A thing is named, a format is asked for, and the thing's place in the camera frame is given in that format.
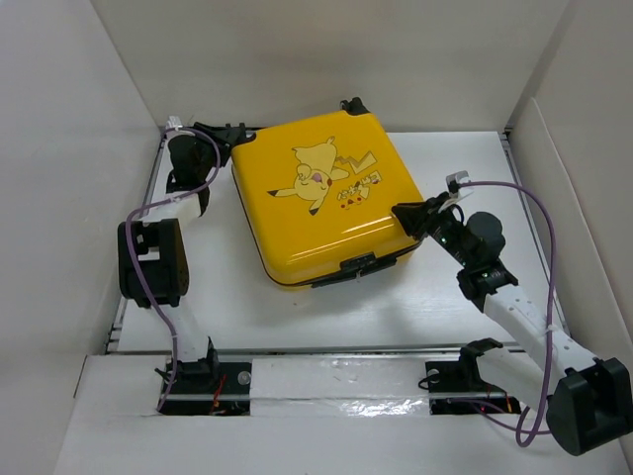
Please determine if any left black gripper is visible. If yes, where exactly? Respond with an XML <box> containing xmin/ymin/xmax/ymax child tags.
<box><xmin>192</xmin><ymin>124</ymin><xmax>240</xmax><ymax>181</ymax></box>

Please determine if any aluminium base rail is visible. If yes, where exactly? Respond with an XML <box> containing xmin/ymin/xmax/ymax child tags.
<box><xmin>103</xmin><ymin>351</ymin><xmax>527</xmax><ymax>421</ymax></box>

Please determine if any yellow hard-shell suitcase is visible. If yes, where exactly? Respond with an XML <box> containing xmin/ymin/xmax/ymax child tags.
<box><xmin>231</xmin><ymin>97</ymin><xmax>422</xmax><ymax>288</ymax></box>

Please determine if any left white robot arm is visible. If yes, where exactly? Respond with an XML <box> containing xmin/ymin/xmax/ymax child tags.
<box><xmin>118</xmin><ymin>120</ymin><xmax>250</xmax><ymax>394</ymax></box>

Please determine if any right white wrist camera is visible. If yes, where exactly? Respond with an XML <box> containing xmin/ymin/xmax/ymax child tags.
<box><xmin>439</xmin><ymin>170</ymin><xmax>474</xmax><ymax>212</ymax></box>

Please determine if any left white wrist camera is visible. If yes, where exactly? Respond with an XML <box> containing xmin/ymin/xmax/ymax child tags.
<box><xmin>164</xmin><ymin>116</ymin><xmax>188</xmax><ymax>138</ymax></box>

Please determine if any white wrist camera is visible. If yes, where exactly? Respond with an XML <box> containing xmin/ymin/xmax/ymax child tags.
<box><xmin>164</xmin><ymin>116</ymin><xmax>188</xmax><ymax>138</ymax></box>
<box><xmin>439</xmin><ymin>170</ymin><xmax>474</xmax><ymax>212</ymax></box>

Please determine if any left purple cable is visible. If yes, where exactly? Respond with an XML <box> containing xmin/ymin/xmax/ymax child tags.
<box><xmin>124</xmin><ymin>127</ymin><xmax>222</xmax><ymax>412</ymax></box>

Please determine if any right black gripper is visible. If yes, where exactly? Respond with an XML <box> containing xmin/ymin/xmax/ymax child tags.
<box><xmin>390</xmin><ymin>191</ymin><xmax>474</xmax><ymax>268</ymax></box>

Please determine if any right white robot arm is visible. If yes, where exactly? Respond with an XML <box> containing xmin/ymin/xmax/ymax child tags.
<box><xmin>392</xmin><ymin>199</ymin><xmax>632</xmax><ymax>455</ymax></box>

